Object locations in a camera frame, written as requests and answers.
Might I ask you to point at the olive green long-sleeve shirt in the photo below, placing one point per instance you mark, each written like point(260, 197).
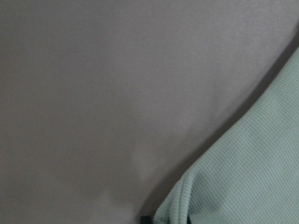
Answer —
point(250, 175)

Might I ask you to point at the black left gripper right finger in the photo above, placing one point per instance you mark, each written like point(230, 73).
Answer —
point(188, 221)

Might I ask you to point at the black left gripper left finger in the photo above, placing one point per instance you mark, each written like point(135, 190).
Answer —
point(146, 220)

